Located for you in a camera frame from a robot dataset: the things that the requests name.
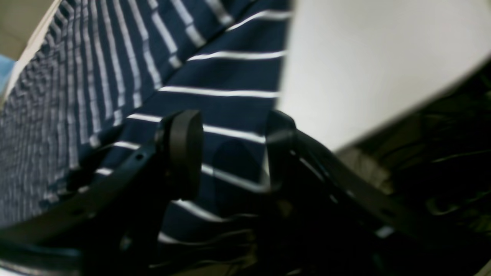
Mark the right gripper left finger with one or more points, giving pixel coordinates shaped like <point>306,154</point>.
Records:
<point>131,200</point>

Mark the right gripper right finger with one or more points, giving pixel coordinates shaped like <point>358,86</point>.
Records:
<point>339,221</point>

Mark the navy white striped T-shirt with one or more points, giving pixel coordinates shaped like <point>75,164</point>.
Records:
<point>109,70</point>

